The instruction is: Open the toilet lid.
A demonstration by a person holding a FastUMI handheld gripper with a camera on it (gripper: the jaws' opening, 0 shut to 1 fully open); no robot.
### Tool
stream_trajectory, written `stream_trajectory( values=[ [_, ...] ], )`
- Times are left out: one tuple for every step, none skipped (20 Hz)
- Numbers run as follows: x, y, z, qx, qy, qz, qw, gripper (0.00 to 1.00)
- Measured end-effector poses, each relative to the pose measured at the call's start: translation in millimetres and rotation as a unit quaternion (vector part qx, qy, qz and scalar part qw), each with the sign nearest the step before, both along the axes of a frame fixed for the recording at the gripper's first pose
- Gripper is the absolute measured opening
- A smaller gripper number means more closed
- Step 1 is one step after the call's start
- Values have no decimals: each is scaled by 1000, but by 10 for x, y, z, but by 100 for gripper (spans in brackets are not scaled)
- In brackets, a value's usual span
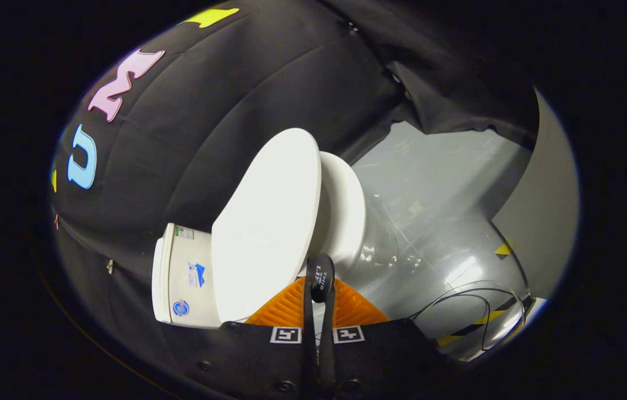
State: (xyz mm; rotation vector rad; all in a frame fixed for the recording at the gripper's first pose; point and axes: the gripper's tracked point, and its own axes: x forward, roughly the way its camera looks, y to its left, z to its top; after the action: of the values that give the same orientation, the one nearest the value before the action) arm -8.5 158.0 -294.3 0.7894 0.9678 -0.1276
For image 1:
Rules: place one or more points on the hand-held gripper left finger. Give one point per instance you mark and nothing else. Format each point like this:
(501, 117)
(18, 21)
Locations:
(246, 355)

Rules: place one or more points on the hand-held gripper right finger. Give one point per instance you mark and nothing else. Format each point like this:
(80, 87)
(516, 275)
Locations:
(380, 355)

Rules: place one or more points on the white toilet lid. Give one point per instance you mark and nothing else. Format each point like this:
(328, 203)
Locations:
(269, 222)

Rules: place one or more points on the white toilet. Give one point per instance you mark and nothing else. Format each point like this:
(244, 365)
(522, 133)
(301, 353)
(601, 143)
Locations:
(342, 211)

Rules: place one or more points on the yellow black floor tape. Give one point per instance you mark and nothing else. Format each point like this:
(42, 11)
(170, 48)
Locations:
(504, 249)
(482, 321)

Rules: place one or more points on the silver cloth clip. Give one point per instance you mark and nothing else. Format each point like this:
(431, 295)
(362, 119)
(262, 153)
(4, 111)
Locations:
(109, 266)

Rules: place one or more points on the black backdrop cloth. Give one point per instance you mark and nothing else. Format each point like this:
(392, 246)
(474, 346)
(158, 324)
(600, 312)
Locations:
(207, 128)

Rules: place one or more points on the copper cloth clip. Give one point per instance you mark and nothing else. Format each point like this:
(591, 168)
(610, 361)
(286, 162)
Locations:
(56, 221)

